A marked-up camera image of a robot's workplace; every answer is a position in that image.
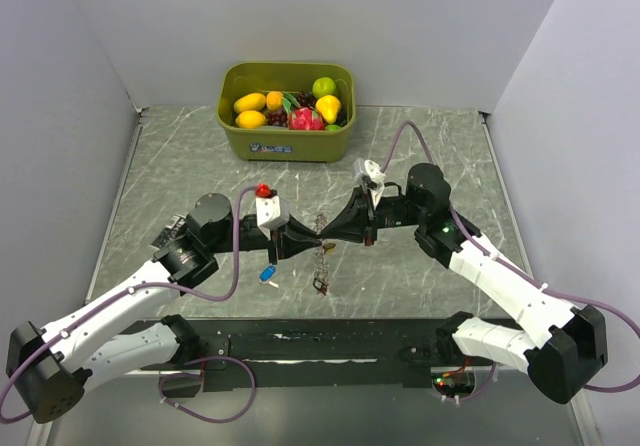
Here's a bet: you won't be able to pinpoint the blue key tag on table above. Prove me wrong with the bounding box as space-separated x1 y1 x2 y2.
259 265 279 288

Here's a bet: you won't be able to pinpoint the pink dragon fruit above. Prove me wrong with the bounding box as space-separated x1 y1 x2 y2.
288 107 325 131

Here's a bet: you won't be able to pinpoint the lower yellow mango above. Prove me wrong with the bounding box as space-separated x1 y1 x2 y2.
235 110 268 129

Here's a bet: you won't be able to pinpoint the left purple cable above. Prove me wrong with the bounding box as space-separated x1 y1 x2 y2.
0 183 264 424

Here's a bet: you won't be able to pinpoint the green apple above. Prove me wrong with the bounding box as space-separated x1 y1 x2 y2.
312 76 337 99

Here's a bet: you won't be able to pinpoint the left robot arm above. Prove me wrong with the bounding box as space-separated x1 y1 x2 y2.
1 185 321 424

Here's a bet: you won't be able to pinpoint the orange fruit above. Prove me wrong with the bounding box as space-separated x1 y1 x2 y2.
265 91 284 112

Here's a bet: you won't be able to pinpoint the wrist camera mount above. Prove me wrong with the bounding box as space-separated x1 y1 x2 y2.
255 183 290 240
353 158 386 209

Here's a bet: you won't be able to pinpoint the yellow pear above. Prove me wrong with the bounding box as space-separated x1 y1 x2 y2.
315 95 342 124

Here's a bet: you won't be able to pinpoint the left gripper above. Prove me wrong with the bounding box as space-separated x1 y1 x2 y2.
208 212 321 264

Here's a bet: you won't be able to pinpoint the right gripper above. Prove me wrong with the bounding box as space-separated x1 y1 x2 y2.
321 183 426 246

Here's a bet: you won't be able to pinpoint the purple cable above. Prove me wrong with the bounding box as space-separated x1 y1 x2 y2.
0 183 264 424
379 120 640 407

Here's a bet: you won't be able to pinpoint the aluminium rail frame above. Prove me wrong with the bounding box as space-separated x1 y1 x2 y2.
46 329 577 382

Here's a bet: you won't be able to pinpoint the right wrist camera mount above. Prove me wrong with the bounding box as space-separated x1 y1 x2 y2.
353 158 386 209

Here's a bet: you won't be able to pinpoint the upper yellow mango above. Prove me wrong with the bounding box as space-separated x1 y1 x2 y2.
233 92 266 114

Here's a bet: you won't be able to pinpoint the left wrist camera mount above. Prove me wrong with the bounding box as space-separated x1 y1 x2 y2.
255 183 290 240

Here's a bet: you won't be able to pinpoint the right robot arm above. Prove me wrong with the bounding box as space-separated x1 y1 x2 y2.
319 159 608 404

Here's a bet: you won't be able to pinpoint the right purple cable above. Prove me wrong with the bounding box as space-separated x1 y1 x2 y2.
379 120 640 407

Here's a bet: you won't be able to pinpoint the dark red grapes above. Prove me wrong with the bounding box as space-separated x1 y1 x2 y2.
266 110 288 127

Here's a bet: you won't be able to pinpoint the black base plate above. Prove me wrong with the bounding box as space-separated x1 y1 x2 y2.
124 317 496 393

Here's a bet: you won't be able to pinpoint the olive green plastic basket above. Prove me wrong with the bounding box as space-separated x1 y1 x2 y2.
217 62 356 163

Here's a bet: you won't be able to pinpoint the yellow mango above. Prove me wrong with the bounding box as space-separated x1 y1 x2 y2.
235 110 268 129
233 92 266 114

